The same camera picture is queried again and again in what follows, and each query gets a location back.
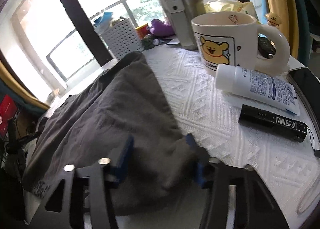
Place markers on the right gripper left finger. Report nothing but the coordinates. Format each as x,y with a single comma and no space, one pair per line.
63,205

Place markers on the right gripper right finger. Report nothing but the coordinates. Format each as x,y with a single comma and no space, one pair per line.
236,197

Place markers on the dark grey t-shirt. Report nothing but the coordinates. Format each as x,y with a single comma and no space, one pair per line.
125,100

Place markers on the white textured bedspread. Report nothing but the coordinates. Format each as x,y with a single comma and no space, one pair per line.
289,169

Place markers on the black cylindrical flashlight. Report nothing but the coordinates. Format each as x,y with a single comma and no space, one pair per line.
272,123

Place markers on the red box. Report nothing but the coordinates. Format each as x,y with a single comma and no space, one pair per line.
8,109

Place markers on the white lotion tube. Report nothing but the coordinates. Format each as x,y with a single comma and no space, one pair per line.
257,86

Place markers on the black smartphone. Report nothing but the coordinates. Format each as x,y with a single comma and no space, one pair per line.
307,85

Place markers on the yellow curtain left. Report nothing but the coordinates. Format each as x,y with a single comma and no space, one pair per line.
22,93

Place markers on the yellow curtain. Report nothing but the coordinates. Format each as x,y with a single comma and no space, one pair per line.
22,93
286,10

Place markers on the white bear mug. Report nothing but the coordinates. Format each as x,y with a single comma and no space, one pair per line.
231,38

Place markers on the white perforated storage basket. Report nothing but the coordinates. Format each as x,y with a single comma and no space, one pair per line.
121,39

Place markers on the blue cloth on basket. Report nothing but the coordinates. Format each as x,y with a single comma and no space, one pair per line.
106,17

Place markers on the purple plush toy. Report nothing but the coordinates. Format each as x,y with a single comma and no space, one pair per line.
161,29

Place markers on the yellow snack bag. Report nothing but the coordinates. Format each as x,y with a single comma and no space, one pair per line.
231,5

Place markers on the yellow curtain right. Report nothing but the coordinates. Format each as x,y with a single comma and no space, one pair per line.
286,10

